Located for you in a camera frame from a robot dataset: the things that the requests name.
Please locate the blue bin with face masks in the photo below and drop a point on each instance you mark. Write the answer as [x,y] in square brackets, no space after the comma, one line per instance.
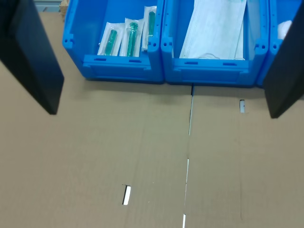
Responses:
[209,71]

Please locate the brown cardboard sheet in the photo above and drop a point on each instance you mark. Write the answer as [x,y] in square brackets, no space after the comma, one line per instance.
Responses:
[237,166]
[83,154]

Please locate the blue bin with syringe packets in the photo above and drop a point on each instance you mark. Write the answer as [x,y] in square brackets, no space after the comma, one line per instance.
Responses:
[114,69]

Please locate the blue bin with white packets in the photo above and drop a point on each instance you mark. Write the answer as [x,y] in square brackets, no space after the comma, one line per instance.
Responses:
[273,23]

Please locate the green syringe in clear packet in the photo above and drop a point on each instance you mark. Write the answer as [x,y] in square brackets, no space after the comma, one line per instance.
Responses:
[150,23]
[110,40]
[131,38]

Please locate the white bagged mask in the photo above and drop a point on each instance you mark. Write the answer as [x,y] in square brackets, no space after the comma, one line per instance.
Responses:
[283,29]

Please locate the light blue surgical mask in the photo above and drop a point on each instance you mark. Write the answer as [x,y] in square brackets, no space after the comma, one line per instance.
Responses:
[213,28]
[240,45]

